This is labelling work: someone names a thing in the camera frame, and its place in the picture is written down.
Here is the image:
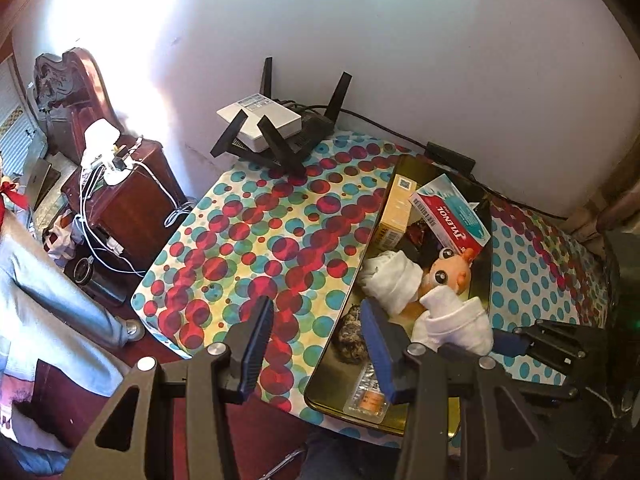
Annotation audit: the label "white power strip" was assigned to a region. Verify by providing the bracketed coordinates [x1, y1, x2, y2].
[80, 119, 137, 187]

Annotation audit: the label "black box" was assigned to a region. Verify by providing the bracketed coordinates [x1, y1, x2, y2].
[84, 230, 142, 307]

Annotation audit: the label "red ribbon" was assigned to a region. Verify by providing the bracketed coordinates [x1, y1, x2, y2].
[0, 179, 32, 212]

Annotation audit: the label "beige curtain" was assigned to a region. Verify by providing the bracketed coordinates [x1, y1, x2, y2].
[567, 160, 640, 247]

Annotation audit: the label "white plastic bag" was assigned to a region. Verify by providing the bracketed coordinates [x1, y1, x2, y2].
[44, 214, 77, 257]

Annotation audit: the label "red and white medicine box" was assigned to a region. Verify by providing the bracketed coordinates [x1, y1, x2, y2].
[409, 174, 492, 261]

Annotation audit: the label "white charging cables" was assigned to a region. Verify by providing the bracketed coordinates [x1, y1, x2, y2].
[74, 159, 195, 277]

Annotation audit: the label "polka dot tablecloth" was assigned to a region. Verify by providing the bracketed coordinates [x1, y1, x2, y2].
[131, 130, 617, 449]

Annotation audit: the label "white modem box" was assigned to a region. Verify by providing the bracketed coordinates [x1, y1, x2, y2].
[216, 92, 304, 154]

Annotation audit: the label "gold metal tray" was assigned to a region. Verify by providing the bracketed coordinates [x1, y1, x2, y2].
[303, 154, 494, 436]

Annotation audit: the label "orange pill blister pack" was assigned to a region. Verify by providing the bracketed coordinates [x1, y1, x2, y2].
[345, 362, 397, 419]

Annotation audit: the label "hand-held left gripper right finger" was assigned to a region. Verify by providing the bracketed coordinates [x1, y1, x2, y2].
[360, 299, 576, 480]

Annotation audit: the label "black power adapter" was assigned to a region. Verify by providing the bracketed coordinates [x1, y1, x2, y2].
[425, 142, 476, 174]

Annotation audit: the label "dark red packet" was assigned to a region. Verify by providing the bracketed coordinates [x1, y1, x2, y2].
[405, 220, 432, 250]

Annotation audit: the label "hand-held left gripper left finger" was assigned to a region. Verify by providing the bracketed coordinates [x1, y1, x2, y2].
[62, 296, 276, 480]

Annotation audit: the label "black router with antennas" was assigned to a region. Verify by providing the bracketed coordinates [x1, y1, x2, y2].
[210, 57, 354, 179]

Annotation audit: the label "grey laptop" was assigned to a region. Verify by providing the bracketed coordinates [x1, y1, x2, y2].
[22, 157, 62, 212]

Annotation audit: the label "dark wooden nightstand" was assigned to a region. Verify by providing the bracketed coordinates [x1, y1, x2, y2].
[62, 137, 189, 274]

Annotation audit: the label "blue jeans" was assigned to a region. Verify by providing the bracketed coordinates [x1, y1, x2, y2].
[0, 219, 144, 392]

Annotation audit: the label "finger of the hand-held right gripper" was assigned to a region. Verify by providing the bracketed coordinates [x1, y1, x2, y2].
[515, 377, 583, 405]
[492, 320, 588, 362]

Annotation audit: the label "yellow cardboard box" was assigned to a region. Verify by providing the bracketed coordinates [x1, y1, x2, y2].
[372, 174, 419, 253]

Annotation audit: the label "black power cable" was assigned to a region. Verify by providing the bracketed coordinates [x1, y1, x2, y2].
[300, 104, 432, 154]

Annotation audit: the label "orange toy doll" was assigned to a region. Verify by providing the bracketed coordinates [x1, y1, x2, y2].
[410, 247, 477, 322]

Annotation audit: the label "white sock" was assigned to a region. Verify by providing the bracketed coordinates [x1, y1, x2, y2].
[361, 250, 425, 317]
[411, 290, 495, 357]

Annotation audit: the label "thin black cable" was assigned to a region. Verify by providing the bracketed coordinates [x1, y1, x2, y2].
[469, 171, 572, 222]

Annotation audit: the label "carved wooden headboard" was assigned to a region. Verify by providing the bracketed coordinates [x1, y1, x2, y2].
[34, 49, 127, 167]

